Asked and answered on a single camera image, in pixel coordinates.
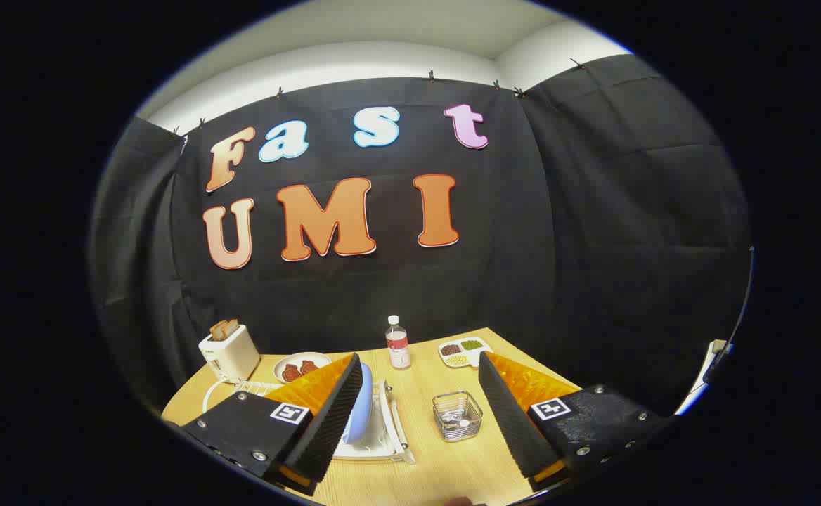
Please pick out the white bowl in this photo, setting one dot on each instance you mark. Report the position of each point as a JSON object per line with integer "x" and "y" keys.
{"x": 280, "y": 364}

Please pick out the white divided dish with beans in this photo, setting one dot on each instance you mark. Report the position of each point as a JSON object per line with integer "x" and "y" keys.
{"x": 463, "y": 355}

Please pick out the blue plate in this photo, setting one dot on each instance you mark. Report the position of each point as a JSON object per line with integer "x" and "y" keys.
{"x": 362, "y": 407}

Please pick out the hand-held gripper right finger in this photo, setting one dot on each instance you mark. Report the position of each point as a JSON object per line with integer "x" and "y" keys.
{"x": 512, "y": 422}

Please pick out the clear bottle with red label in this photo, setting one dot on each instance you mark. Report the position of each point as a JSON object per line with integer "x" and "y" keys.
{"x": 398, "y": 348}

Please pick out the white framed panel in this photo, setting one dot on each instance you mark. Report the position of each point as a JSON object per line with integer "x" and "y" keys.
{"x": 699, "y": 379}

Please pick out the red meat piece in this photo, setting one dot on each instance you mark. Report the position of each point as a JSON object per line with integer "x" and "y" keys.
{"x": 291, "y": 373}
{"x": 309, "y": 367}

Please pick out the brown toast slice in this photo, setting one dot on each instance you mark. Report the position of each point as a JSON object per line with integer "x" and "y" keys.
{"x": 217, "y": 332}
{"x": 232, "y": 327}

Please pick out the black backdrop cloth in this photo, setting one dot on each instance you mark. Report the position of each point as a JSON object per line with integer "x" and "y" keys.
{"x": 593, "y": 246}

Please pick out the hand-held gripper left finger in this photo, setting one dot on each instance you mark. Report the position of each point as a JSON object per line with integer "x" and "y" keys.
{"x": 333, "y": 422}

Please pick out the white toaster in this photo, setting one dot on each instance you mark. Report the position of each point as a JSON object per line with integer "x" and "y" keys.
{"x": 231, "y": 358}

